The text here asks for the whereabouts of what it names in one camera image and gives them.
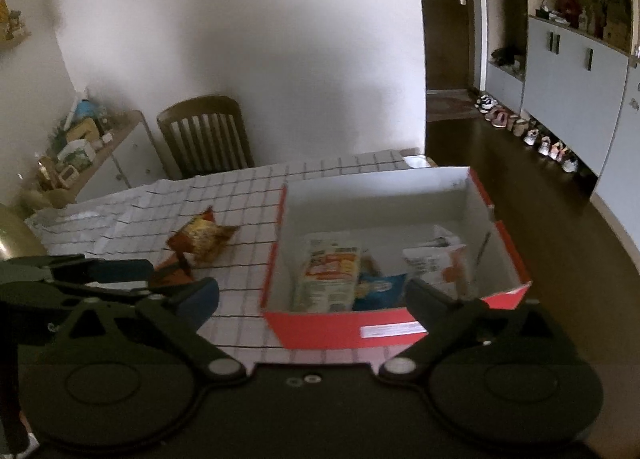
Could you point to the white checked tablecloth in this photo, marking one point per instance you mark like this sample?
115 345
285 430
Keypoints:
240 199

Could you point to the shelf ornaments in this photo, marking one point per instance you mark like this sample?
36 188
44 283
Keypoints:
590 14

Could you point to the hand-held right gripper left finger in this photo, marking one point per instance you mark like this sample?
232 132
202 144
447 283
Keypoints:
200 296

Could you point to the yellow box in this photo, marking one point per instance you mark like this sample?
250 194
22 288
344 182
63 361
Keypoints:
82 129

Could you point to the dark shoes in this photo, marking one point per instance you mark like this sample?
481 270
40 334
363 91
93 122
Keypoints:
506 59

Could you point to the red cardboard box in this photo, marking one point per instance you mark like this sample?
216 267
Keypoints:
320 334

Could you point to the dark wooden door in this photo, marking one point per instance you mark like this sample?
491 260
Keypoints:
445 39

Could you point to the grey white snack packet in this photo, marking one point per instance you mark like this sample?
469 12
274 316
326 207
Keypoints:
430 259

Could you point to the dark brown snack packet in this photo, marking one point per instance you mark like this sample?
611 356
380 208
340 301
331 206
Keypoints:
172 276

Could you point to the white orange snack packet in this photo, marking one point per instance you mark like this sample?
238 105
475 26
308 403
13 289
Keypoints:
325 274

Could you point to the gold round object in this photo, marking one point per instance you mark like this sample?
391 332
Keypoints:
17 234

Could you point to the row of shoes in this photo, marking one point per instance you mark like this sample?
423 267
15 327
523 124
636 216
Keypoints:
545 144

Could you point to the brown doormat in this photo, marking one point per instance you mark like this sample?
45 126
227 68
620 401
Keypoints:
450 108

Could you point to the blue snack packet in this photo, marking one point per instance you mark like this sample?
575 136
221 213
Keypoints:
380 289

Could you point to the green white carton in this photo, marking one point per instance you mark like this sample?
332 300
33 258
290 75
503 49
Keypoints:
75 155

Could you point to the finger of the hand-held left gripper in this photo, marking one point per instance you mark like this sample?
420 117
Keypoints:
125 270
75 290

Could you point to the wooden chair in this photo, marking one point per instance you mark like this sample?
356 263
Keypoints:
200 109

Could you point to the white wooden sideboard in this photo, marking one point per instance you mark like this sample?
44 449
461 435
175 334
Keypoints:
130 159

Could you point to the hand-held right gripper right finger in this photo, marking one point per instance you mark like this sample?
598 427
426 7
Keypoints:
420 299

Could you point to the white wall cabinet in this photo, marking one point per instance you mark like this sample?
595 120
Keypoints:
565 69

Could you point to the brown yellow snack packet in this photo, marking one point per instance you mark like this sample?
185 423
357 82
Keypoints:
202 239

